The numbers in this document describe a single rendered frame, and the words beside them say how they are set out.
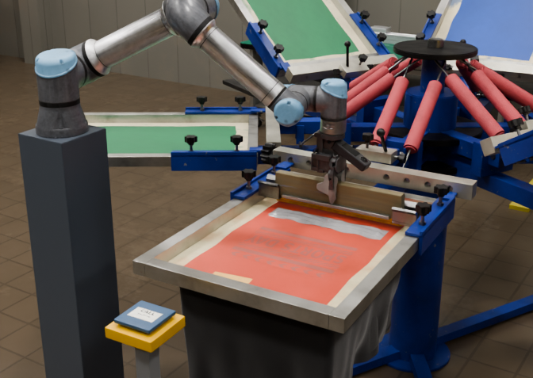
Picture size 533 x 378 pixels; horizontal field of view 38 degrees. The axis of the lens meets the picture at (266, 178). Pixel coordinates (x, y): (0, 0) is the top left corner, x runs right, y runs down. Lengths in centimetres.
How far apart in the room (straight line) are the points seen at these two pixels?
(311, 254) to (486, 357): 159
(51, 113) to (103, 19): 643
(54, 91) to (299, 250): 82
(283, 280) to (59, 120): 82
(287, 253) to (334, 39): 180
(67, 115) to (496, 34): 220
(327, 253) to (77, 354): 90
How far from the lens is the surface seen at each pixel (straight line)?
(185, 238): 211
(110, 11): 862
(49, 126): 231
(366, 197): 227
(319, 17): 381
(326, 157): 226
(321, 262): 205
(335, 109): 221
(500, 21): 389
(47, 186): 236
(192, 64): 801
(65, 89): 229
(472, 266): 429
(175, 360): 341
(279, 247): 213
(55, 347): 263
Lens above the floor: 187
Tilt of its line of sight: 20 degrees down
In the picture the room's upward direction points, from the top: straight up
